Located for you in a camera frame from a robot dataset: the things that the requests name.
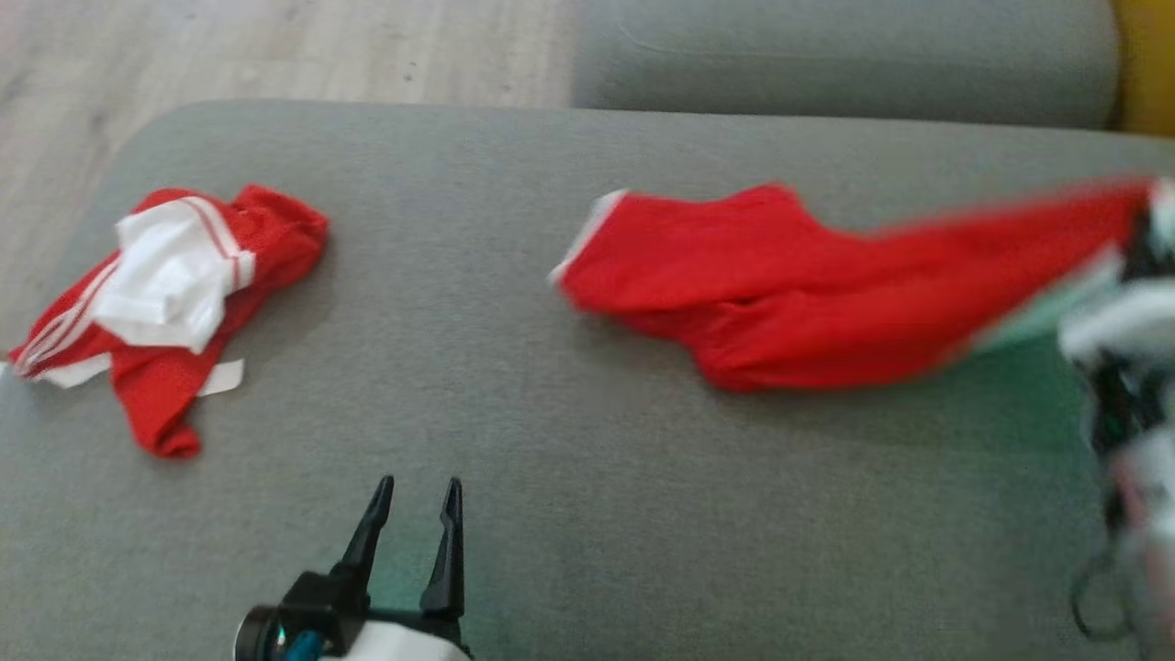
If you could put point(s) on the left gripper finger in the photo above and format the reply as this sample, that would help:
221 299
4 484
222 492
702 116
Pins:
372 532
450 560

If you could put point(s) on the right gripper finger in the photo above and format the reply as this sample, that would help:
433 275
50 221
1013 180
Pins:
1143 248

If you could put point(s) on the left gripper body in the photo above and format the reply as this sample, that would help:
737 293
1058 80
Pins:
340 615

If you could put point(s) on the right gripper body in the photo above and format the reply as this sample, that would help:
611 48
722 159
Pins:
1120 326

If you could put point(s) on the red jersey with white sleeves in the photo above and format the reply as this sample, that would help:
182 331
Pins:
275 239

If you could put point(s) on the red garment with white hem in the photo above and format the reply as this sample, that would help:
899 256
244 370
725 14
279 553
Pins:
780 294

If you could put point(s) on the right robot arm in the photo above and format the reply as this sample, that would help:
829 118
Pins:
1152 496

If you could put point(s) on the grey sofa seat cushion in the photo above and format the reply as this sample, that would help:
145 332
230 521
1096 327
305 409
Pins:
551 505

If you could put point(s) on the yellow object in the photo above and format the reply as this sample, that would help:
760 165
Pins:
1147 64

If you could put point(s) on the grey sofa side cushion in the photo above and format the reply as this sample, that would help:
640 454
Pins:
826 64

